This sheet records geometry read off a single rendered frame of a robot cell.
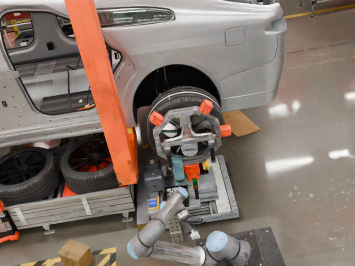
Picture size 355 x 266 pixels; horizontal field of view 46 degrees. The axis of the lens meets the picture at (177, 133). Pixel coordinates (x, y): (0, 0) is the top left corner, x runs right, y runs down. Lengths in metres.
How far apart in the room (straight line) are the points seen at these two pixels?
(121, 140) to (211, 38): 1.11
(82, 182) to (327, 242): 2.17
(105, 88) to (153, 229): 1.10
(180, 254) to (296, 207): 1.51
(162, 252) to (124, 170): 1.02
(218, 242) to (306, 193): 1.46
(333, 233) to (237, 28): 1.88
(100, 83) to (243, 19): 1.27
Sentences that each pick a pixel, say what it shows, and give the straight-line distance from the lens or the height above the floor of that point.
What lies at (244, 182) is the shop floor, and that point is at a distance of 4.22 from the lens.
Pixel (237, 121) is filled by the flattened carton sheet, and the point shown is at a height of 0.01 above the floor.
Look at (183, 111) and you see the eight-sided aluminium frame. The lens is 3.26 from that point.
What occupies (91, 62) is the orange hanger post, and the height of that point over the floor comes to 1.69.
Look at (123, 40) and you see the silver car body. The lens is 3.47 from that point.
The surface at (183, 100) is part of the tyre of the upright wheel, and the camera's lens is 3.31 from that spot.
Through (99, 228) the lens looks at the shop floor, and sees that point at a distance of 4.07.
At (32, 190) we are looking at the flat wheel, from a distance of 4.06.
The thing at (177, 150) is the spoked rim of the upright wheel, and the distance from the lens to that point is 3.60.
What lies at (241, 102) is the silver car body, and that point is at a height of 0.83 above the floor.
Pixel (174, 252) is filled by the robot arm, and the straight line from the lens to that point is 2.78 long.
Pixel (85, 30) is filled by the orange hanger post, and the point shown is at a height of 1.91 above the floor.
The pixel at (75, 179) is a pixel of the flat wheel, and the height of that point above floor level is 0.49.
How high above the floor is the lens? 2.89
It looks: 36 degrees down
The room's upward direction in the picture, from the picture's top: 10 degrees counter-clockwise
